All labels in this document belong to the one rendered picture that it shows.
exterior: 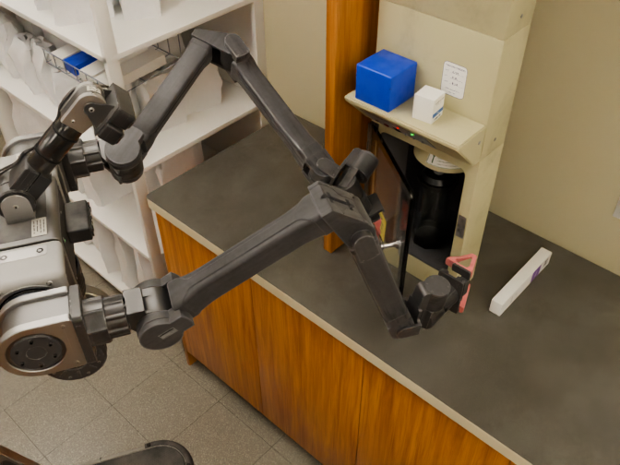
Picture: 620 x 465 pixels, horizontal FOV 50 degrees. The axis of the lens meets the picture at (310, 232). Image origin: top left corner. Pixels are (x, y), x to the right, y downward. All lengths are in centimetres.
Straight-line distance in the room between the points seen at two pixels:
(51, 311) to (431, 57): 96
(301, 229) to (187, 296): 23
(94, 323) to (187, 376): 177
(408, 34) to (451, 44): 11
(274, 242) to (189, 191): 118
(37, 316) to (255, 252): 37
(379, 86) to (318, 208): 52
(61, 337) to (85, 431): 171
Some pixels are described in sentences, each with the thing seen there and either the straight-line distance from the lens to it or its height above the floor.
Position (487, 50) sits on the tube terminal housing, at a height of 168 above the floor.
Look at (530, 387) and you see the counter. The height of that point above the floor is 94.
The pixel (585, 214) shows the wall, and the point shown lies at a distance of 210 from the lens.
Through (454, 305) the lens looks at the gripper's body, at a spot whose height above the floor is 117.
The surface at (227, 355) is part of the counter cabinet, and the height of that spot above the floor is 32.
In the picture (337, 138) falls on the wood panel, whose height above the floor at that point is 134.
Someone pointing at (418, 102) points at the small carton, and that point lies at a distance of 152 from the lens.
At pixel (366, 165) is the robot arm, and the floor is 139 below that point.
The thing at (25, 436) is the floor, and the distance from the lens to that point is 294.
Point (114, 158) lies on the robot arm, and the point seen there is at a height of 147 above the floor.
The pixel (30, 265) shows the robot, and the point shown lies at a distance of 124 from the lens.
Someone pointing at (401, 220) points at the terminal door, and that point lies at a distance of 160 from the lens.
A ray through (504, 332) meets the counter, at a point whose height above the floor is 94.
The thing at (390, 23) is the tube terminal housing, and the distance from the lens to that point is 161.
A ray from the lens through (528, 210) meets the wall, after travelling 218.
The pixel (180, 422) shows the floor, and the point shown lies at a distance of 280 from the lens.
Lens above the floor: 233
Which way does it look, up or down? 42 degrees down
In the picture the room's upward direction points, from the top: straight up
